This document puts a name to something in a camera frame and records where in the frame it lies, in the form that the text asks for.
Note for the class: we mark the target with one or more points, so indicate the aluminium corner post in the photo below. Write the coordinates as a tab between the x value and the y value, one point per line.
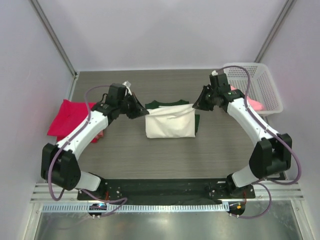
276	27
52	35

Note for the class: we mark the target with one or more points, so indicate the white perforated plastic basket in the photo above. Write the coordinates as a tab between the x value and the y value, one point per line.
257	79

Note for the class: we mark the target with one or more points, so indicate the aluminium frame rail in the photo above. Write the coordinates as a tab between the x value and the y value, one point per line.
278	192

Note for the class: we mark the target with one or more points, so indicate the folded salmon t shirt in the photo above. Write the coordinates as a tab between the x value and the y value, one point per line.
100	134

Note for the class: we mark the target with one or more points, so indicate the white slotted cable duct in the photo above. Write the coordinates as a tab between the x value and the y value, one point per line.
83	207

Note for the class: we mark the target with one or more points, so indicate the pink t shirt in basket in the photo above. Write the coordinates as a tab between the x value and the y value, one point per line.
255	102

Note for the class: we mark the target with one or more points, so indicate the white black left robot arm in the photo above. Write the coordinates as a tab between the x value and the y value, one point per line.
59	164

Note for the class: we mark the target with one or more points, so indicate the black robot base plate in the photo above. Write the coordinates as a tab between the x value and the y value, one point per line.
174	189

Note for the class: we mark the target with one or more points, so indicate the right aluminium corner post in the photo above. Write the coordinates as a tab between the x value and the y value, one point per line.
276	27

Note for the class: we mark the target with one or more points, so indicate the left aluminium corner post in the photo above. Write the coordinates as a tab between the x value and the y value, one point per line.
52	35

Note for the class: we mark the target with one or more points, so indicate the folded magenta t shirt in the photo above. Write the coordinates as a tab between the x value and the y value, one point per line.
69	116

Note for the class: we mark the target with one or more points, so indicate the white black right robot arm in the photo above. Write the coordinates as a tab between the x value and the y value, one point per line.
271	153

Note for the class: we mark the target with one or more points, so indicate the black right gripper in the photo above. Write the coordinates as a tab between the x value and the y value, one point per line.
201	104

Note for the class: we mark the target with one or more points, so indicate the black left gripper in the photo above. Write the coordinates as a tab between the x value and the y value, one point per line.
138	110

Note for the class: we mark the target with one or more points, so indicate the white and green t shirt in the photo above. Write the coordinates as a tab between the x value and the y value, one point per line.
171	120

